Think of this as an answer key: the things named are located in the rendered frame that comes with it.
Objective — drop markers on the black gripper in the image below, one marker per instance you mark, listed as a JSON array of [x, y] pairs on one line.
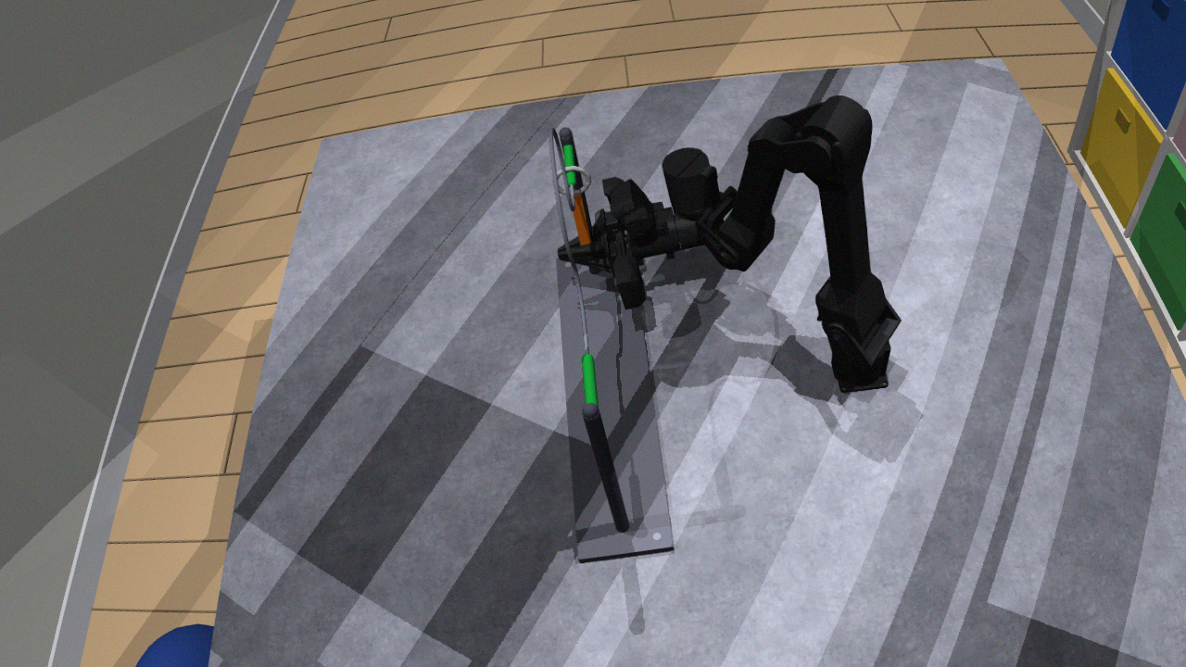
[[607, 255]]

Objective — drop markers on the grey ring with orange handle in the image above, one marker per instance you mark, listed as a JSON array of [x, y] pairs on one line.
[[579, 211]]

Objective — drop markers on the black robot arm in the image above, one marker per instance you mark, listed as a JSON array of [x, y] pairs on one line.
[[830, 143]]

